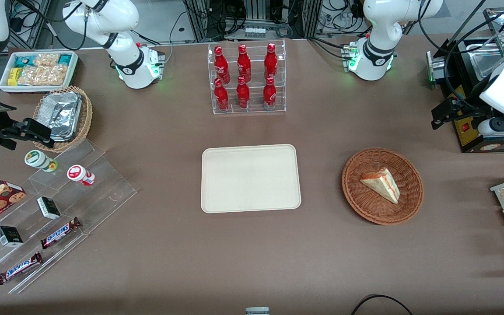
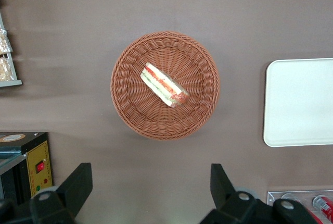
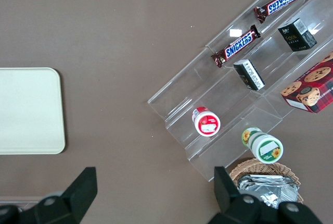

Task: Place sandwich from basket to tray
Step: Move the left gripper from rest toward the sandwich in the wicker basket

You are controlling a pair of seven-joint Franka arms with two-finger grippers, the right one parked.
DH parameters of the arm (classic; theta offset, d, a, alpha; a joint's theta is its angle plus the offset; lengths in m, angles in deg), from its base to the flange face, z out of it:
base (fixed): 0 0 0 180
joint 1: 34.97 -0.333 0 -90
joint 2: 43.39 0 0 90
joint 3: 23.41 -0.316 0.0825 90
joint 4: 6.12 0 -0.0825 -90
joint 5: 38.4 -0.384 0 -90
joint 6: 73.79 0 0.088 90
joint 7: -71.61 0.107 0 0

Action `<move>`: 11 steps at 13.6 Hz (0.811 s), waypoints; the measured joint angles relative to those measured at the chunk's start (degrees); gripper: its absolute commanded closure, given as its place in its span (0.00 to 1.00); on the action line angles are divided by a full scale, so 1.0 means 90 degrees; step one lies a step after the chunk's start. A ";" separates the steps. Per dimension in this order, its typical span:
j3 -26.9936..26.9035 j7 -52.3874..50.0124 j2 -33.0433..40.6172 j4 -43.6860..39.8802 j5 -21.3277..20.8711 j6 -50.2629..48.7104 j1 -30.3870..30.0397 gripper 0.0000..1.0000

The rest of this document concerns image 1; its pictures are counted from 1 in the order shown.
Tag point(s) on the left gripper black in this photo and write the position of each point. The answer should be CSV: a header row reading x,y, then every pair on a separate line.
x,y
470,111

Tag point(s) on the triangle sandwich with red filling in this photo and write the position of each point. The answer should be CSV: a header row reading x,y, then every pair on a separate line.
x,y
383,186

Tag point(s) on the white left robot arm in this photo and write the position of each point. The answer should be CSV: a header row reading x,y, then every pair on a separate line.
x,y
379,26

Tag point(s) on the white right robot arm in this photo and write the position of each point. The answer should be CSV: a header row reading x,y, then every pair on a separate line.
x,y
125,17

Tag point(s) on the light tan wicker basket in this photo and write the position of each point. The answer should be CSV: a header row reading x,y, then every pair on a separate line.
x,y
85,113

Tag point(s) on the brown wicker basket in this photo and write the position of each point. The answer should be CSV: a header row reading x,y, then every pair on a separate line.
x,y
365,205

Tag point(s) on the cream plastic tray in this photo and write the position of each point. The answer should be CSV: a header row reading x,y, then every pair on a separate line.
x,y
250,178

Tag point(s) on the green lid yogurt cup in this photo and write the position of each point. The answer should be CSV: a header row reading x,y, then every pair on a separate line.
x,y
37,159

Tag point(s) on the black food warmer appliance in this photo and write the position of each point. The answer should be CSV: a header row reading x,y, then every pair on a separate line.
x,y
464,135

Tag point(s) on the silver foil packets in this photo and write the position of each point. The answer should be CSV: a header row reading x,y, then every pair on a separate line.
x,y
61,113

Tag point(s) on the white rectangular bin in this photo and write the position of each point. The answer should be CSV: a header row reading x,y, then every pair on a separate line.
x,y
37,89

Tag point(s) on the yellow snack packet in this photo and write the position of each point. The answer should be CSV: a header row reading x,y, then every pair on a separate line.
x,y
13,76

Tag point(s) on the large clear cracker bag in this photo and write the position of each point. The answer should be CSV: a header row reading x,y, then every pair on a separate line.
x,y
42,75

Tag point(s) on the red lid yogurt cup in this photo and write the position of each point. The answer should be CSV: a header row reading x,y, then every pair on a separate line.
x,y
78,173

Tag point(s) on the stainless steel pan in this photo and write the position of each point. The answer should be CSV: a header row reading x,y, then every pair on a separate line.
x,y
481,61

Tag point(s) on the small black box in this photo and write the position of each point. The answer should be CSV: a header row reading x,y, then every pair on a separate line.
x,y
48,208
9,236

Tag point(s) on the teal snack packet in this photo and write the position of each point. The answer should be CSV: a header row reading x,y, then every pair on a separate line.
x,y
24,60
64,59

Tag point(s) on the small clear cracker bag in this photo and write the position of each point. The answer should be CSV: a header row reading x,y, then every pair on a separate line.
x,y
46,59

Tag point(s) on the clear acrylic step stand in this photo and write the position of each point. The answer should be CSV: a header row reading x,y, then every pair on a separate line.
x,y
29,238
103,192

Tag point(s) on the Snickers chocolate bar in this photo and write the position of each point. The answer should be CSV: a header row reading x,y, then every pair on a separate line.
x,y
59,233
19,268

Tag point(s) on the red cola bottle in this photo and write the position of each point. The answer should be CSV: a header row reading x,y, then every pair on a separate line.
x,y
271,63
221,65
243,95
243,64
221,97
270,95

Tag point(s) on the clear acrylic bottle rack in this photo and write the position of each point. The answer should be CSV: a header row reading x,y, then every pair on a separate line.
x,y
256,94

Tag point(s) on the white power strip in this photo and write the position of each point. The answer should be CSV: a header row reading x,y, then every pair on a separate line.
x,y
255,31

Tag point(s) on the grey plastic box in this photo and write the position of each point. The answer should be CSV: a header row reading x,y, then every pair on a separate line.
x,y
257,311

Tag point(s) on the aluminium profile frame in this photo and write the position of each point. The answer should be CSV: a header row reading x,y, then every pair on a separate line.
x,y
197,19

